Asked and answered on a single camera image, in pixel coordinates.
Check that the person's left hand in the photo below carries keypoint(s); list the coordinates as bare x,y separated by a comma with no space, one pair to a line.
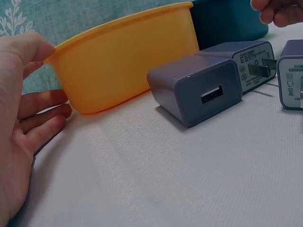
14,113

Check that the person's right hand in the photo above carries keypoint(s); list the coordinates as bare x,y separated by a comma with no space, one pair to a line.
284,11

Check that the person's right fingers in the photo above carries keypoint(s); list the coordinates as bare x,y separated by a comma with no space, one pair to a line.
272,16

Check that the person's left thumb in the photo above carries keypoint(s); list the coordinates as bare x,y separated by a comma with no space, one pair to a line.
33,47

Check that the yellow plastic container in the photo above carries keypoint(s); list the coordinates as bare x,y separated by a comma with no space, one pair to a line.
123,63

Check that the teal plastic container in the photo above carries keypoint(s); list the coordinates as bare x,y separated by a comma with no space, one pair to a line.
227,23

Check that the grey USB wall charger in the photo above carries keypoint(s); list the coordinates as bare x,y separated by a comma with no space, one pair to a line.
251,61
189,94
290,78

